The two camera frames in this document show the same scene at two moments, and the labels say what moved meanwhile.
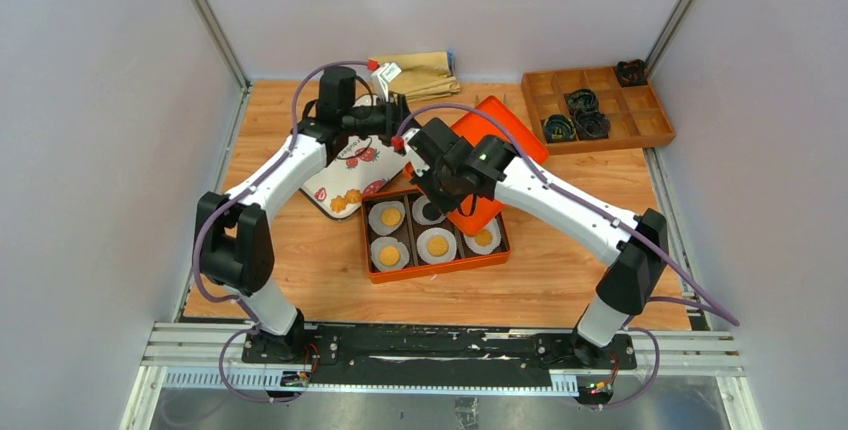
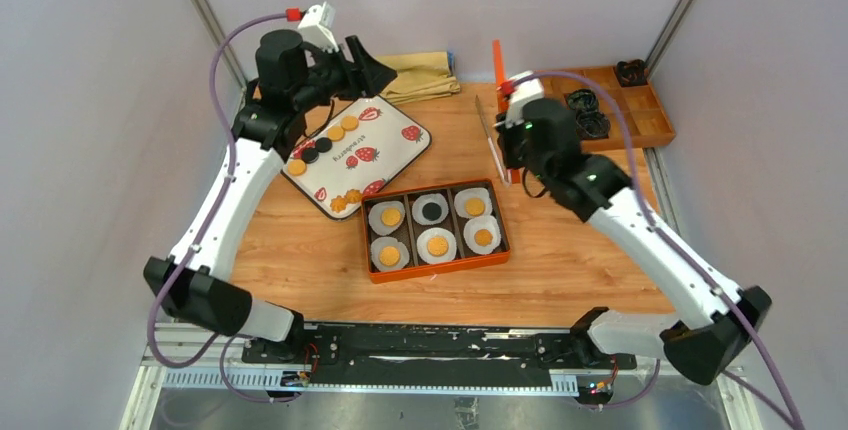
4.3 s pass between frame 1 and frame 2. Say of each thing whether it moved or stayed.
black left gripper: moved
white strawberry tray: stayed
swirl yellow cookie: stayed
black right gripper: moved
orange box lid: moved
